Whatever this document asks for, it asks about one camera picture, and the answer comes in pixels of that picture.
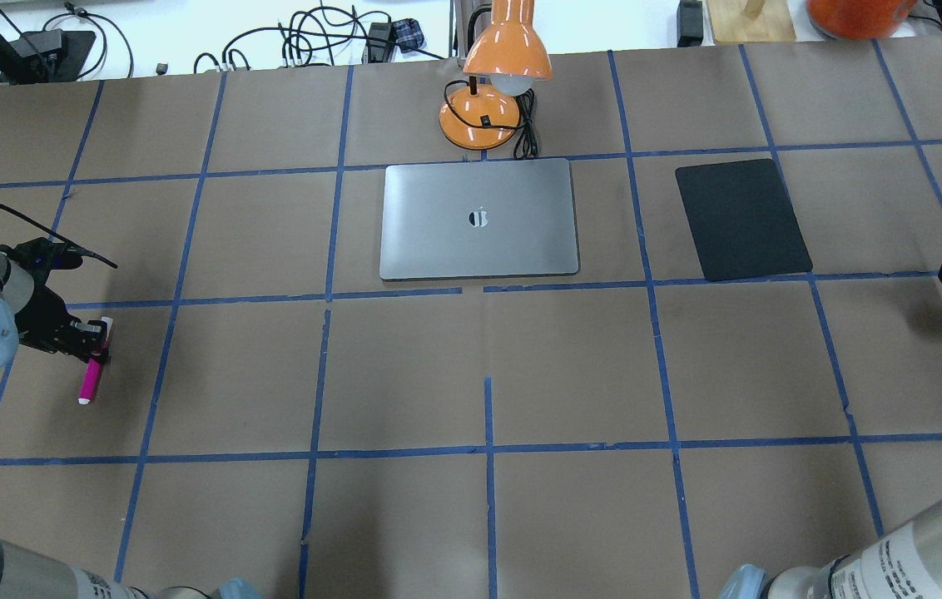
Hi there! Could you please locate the black power adapter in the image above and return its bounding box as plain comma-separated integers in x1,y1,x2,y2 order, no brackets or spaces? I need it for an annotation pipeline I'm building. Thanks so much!
676,0,704,48

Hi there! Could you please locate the wooden stand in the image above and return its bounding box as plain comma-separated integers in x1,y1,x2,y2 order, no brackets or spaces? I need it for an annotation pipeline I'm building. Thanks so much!
704,1,797,45

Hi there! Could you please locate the grey closed laptop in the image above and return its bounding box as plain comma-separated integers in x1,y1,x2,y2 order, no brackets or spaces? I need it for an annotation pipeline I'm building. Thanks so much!
377,158,581,281

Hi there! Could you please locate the orange desk lamp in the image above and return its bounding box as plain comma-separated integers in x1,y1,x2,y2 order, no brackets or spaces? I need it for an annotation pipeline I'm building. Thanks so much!
439,1,553,160

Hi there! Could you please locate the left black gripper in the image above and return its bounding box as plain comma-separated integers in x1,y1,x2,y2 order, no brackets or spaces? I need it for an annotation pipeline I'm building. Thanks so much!
15,281,113,364

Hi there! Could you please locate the black lamp power cable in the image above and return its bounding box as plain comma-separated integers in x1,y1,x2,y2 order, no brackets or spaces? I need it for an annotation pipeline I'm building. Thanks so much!
443,77,540,161

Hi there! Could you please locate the black mousepad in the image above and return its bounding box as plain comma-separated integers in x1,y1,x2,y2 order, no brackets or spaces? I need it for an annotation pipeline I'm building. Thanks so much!
674,158,813,283

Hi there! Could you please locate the pink marker pen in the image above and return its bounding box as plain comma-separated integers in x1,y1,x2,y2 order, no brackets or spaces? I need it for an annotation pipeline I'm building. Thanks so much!
77,317,114,405

